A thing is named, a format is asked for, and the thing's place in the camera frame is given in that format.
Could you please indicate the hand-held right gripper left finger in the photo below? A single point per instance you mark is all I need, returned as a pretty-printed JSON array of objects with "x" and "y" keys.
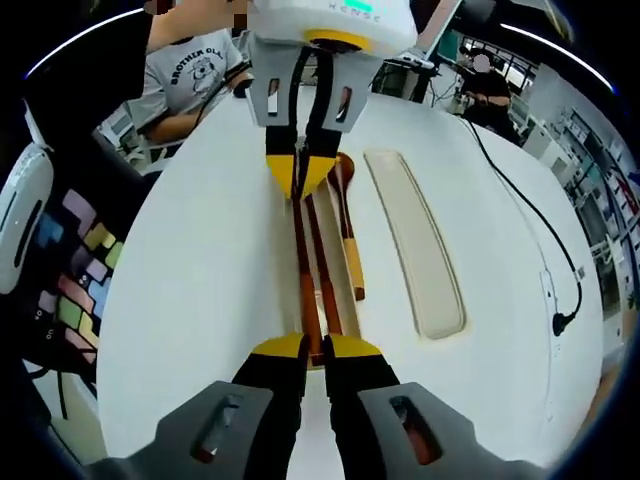
[{"x": 250, "y": 425}]

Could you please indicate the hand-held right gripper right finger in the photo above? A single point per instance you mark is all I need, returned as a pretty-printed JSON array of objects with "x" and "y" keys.
[{"x": 380, "y": 425}]

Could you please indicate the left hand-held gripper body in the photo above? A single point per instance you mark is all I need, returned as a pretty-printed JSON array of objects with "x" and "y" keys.
[{"x": 350, "y": 15}]

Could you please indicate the wooden chopstick utensil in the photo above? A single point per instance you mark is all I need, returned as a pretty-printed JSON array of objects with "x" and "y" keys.
[
  {"x": 308, "y": 310},
  {"x": 332, "y": 310}
]

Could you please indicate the beige cutlery case base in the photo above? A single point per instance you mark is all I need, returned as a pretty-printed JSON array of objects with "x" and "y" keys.
[{"x": 338, "y": 300}]

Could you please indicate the wooden spoon utensil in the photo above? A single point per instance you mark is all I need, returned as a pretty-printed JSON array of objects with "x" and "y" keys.
[{"x": 353, "y": 265}]

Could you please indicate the beige cutlery case lid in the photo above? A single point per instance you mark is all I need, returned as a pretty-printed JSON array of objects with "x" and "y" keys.
[{"x": 420, "y": 250}]

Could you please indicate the white laptop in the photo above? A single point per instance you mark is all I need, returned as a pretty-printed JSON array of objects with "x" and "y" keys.
[{"x": 410, "y": 58}]

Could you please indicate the ceiling light strip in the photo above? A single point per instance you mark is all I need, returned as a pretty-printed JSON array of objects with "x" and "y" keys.
[
  {"x": 100, "y": 27},
  {"x": 550, "y": 44}
]

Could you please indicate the person's black shirt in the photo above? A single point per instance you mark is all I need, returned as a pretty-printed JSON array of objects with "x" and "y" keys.
[{"x": 90, "y": 75}]

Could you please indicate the block-patterned cloth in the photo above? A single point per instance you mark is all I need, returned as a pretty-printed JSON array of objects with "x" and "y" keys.
[{"x": 75, "y": 300}]

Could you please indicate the white storage shelf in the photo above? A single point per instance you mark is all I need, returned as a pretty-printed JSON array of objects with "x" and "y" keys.
[{"x": 600, "y": 200}]

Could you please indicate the white chest device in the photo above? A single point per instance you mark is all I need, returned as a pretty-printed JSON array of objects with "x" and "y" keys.
[{"x": 25, "y": 215}]

